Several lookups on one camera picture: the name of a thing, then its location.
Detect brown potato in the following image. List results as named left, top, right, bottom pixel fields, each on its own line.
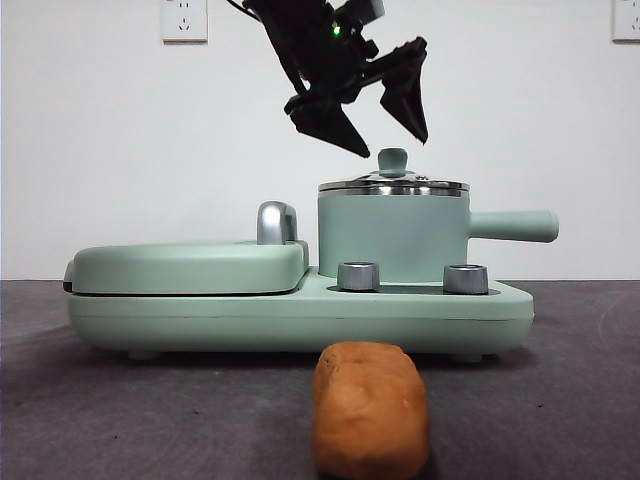
left=310, top=341, right=431, bottom=480

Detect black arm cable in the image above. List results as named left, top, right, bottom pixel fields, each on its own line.
left=224, top=0, right=264, bottom=24

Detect green pot with side handle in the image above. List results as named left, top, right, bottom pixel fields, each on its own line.
left=317, top=184, right=560, bottom=281

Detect silver control knob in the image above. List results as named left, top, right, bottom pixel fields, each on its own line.
left=443, top=263, right=489, bottom=295
left=337, top=261, right=382, bottom=291

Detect green breakfast machine base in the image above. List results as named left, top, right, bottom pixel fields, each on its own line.
left=66, top=266, right=535, bottom=363

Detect glass pot lid green knob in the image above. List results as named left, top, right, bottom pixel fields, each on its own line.
left=318, top=147, right=470, bottom=194

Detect green griddle cover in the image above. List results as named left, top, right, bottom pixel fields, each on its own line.
left=60, top=239, right=311, bottom=297

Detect chrome griddle cover handle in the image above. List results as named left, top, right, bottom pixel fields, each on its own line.
left=256, top=200, right=301, bottom=246

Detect white wall socket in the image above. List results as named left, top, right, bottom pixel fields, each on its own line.
left=160, top=0, right=209, bottom=44
left=611, top=0, right=640, bottom=43

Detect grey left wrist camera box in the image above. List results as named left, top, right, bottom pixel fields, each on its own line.
left=344, top=0, right=387, bottom=26

